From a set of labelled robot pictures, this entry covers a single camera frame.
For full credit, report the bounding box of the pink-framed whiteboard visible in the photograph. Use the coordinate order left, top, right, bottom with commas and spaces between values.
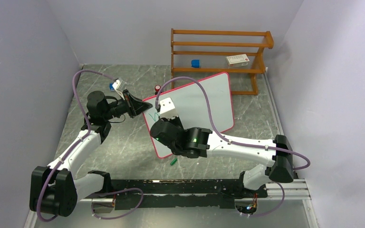
142, 72, 235, 159

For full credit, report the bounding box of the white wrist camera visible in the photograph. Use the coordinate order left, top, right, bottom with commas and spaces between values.
112, 78, 126, 92
159, 97, 179, 120

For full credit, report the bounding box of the green marker cap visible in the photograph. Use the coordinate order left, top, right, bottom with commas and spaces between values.
170, 158, 178, 166

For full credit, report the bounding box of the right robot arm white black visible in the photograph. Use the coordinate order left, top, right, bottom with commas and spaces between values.
150, 118, 294, 197

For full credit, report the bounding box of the blue eraser block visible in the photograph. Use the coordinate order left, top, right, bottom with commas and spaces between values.
109, 83, 115, 91

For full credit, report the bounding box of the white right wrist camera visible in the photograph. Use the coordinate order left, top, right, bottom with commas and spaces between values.
159, 97, 179, 120

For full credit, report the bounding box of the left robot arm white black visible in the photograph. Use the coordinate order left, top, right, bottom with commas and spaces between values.
29, 89, 153, 217

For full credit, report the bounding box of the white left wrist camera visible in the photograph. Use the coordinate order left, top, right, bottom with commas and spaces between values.
112, 78, 126, 92

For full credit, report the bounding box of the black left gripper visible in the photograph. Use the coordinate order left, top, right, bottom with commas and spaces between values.
103, 90, 152, 120

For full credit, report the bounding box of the blue object on rack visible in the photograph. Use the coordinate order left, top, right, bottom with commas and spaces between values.
191, 59, 201, 68

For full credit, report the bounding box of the orange wooden rack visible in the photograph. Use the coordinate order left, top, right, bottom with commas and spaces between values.
170, 29, 275, 95

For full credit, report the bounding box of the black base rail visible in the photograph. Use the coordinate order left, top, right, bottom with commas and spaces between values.
88, 179, 268, 210

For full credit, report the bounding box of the aluminium frame rail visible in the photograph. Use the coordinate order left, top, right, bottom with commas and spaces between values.
265, 179, 320, 228

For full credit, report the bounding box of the white red box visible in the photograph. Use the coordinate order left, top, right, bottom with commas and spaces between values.
226, 54, 250, 67

